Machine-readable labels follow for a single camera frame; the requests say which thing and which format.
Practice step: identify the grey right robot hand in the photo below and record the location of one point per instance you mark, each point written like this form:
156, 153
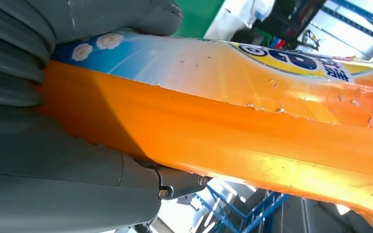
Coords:
61, 186

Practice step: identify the white table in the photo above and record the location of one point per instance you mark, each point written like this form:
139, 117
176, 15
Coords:
225, 19

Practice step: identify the blue overhead beam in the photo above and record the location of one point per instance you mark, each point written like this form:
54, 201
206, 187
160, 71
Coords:
360, 14

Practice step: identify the blue metal rack frame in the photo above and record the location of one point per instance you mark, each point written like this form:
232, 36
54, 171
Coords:
263, 209

